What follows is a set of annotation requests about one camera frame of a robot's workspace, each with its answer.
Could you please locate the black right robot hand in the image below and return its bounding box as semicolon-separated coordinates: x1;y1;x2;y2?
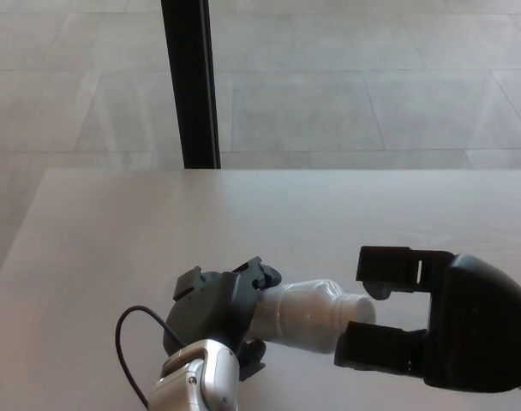
332;245;521;394

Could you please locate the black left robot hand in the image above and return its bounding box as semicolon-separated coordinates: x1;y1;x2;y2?
162;255;284;382

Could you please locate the clear plastic bottle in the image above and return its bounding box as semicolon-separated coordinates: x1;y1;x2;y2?
249;277;356;355

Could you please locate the white bottle cap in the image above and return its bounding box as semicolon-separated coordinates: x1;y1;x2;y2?
344;294;377;326

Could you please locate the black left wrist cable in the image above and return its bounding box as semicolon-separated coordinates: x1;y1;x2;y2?
115;305;187;397

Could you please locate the black window frame post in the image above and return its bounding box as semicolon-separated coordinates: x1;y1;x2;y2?
159;0;222;170

